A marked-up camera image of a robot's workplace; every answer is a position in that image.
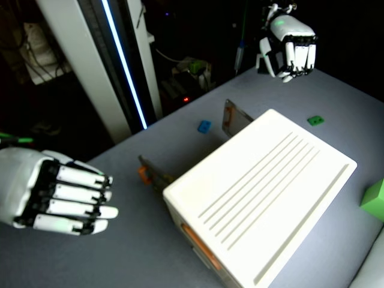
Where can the grey hanging tube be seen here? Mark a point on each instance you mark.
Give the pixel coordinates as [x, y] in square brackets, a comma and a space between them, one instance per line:
[240, 58]

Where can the small dark green block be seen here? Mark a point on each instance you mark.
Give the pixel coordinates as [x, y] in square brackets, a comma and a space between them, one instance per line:
[315, 120]

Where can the small green box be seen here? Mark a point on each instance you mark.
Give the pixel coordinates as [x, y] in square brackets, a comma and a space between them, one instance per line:
[196, 65]

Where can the black device with red light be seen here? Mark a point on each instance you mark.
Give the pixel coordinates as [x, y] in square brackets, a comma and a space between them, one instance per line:
[177, 93]

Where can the small blue block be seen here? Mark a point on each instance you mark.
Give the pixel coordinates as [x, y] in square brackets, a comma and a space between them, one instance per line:
[204, 126]

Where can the white toy cabinet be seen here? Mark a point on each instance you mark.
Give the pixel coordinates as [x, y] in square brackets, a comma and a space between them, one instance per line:
[264, 186]

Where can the large light green block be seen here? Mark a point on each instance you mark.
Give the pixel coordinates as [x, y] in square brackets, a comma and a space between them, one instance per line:
[375, 201]

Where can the white column with light strip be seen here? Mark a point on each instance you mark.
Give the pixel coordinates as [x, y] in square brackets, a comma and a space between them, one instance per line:
[78, 54]

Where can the white bag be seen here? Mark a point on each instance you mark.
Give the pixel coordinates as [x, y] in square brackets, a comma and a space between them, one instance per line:
[42, 54]

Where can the grey table cloth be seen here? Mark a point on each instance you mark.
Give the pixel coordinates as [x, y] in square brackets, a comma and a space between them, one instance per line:
[120, 255]

